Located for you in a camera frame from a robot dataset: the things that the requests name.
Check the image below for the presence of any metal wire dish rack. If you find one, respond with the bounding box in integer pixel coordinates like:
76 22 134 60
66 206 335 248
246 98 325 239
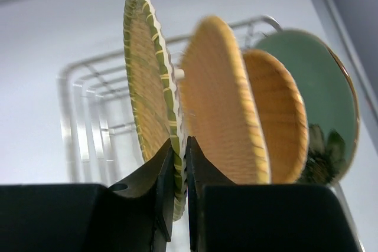
56 14 366 252

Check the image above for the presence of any green rim woven plate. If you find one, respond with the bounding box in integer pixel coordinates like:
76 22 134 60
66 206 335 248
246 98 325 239
123 0 187 221

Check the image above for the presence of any green flower pattern plate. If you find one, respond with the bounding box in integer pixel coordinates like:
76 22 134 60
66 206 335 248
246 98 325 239
255 29 360 185

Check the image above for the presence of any small orange woven plate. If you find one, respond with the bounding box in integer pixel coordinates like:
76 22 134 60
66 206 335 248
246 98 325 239
243 49 309 184

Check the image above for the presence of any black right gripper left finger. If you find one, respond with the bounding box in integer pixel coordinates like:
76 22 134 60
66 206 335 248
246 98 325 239
1 141 174 251

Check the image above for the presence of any large orange woven plate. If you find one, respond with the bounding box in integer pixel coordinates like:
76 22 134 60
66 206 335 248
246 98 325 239
178 15 271 184

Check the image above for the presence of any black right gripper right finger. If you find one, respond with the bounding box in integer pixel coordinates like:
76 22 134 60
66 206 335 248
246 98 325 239
186 137 359 252

